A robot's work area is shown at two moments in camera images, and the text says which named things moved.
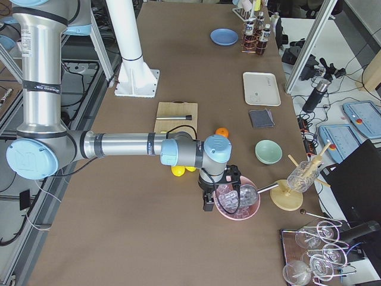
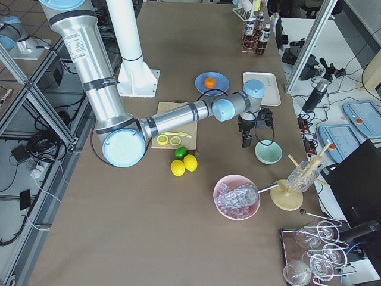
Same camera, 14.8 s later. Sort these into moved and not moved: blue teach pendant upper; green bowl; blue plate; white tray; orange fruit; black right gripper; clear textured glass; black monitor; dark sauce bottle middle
Moved: black right gripper; orange fruit; blue plate
Not moved: white tray; dark sauce bottle middle; black monitor; green bowl; clear textured glass; blue teach pendant upper
